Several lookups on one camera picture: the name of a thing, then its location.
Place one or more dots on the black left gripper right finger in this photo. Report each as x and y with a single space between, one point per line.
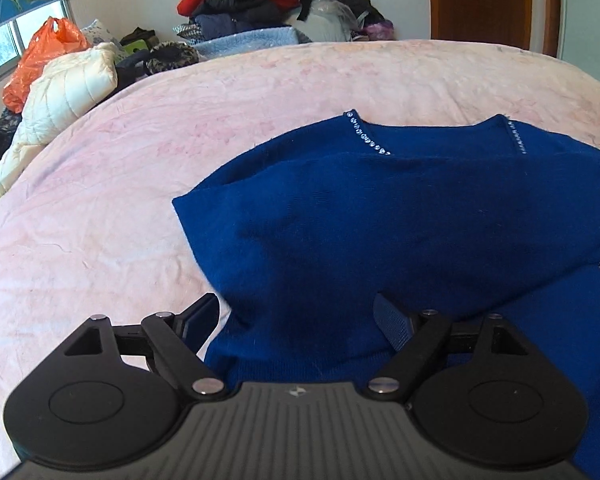
479 391

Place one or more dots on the dark clothes pile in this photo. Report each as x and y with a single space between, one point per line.
218 18

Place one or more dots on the blue knit sweater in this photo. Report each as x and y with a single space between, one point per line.
300 234

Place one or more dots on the brown wooden door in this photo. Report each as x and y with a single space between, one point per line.
527 24

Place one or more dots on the orange plastic bag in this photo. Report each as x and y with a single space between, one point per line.
55 38

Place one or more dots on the white quilted jacket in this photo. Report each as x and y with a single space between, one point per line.
69 87

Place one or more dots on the window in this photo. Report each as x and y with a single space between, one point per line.
16 34

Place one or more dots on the purple bag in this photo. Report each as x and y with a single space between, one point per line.
380 31

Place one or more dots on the light blue folded blanket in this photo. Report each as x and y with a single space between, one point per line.
253 40

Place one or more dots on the clear plastic bag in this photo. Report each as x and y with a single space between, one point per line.
323 21

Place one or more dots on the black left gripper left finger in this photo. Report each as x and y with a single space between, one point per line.
108 394

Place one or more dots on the pink floral bed sheet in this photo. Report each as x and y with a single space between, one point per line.
89 226

